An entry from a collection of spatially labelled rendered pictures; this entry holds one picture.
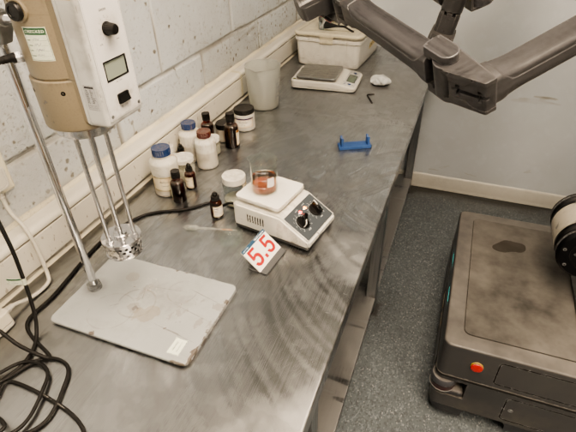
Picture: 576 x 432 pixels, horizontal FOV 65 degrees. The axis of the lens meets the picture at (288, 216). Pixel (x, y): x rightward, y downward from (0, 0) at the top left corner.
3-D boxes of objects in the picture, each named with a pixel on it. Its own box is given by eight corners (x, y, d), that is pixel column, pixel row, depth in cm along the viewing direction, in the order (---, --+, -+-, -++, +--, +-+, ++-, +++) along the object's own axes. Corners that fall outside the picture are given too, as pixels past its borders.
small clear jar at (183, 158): (177, 184, 124) (172, 163, 120) (174, 174, 129) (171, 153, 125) (198, 180, 126) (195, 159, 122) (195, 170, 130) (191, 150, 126)
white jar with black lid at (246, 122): (237, 123, 155) (235, 103, 151) (256, 123, 154) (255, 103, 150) (233, 132, 149) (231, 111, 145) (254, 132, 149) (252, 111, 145)
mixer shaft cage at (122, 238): (152, 242, 82) (118, 111, 67) (129, 266, 77) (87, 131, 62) (121, 234, 84) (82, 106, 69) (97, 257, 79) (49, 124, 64)
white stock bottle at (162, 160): (154, 185, 124) (145, 142, 116) (181, 181, 125) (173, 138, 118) (156, 200, 118) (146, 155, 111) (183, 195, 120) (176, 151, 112)
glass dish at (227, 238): (238, 249, 101) (237, 242, 100) (215, 246, 103) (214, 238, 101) (247, 235, 106) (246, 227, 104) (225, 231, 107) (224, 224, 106)
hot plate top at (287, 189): (305, 187, 107) (305, 183, 106) (279, 213, 99) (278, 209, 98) (262, 174, 112) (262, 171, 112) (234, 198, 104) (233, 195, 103)
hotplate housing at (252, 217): (334, 222, 109) (336, 194, 104) (308, 253, 100) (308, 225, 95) (257, 196, 118) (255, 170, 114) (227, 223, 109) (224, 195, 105)
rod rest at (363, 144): (369, 143, 141) (369, 132, 139) (371, 148, 138) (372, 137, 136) (337, 145, 140) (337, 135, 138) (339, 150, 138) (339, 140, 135)
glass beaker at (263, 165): (282, 185, 107) (280, 153, 102) (274, 201, 102) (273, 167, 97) (254, 182, 108) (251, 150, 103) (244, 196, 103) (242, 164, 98)
